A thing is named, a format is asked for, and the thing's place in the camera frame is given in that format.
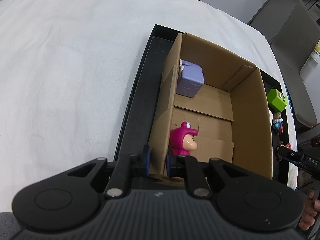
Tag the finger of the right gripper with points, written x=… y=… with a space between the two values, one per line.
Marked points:
x=304 y=162

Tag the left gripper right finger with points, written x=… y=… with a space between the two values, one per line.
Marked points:
x=170 y=162

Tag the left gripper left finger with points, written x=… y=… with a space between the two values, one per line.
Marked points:
x=145 y=160

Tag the magenta dinosaur figurine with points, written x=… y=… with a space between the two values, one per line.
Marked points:
x=182 y=139

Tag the red blue small figurine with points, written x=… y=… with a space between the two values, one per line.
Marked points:
x=277 y=122

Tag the green cube toy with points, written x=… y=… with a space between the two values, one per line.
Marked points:
x=276 y=100

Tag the brown cardboard box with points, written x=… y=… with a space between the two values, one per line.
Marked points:
x=230 y=111

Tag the purple cube toy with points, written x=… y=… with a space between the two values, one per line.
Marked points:
x=190 y=79

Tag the brown hair doll figurine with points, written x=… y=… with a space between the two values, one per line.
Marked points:
x=282 y=150

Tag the right hand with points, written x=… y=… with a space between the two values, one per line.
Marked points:
x=311 y=208

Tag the black tray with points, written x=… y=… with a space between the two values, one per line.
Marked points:
x=140 y=113

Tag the white bottle yellow cap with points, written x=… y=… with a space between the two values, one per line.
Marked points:
x=311 y=63

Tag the white table cloth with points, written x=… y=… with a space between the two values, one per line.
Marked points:
x=68 y=67

